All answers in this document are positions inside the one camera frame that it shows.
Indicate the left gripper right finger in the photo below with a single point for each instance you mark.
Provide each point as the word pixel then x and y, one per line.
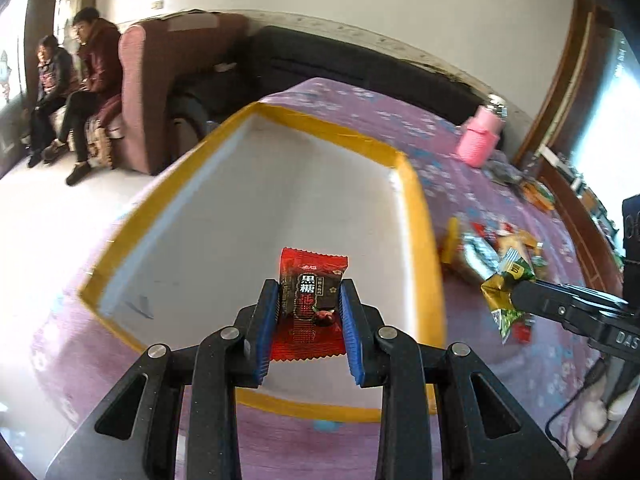
pixel 484 432

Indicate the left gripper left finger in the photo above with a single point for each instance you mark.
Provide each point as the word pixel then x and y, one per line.
pixel 133 432

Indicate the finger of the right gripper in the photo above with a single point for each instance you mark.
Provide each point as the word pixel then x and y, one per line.
pixel 574 307

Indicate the green gold snack packet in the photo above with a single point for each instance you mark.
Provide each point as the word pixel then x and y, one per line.
pixel 513 269

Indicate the red black candy packet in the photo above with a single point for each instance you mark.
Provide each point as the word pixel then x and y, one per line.
pixel 309 325

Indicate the white gloved right hand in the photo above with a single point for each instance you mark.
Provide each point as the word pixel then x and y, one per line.
pixel 592 417

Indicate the purple floral tablecloth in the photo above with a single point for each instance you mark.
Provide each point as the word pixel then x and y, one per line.
pixel 77 359

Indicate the silver green snack packet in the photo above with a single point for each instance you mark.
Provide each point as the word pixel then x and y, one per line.
pixel 464 252

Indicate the orange snack boxes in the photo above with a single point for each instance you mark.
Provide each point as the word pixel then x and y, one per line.
pixel 537 194

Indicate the yellow rimmed white box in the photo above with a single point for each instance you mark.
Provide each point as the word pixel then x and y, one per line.
pixel 201 244

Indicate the pink knitted sleeve bottle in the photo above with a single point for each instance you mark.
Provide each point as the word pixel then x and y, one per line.
pixel 481 132

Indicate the black sofa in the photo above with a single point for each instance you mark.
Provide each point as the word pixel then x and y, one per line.
pixel 276 59

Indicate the person in patterned jacket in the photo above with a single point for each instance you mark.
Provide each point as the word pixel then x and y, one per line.
pixel 57 80

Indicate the person in dark red coat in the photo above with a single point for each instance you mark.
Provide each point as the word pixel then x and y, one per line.
pixel 101 94

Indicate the maroon armchair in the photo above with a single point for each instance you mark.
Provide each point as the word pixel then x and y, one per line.
pixel 182 74

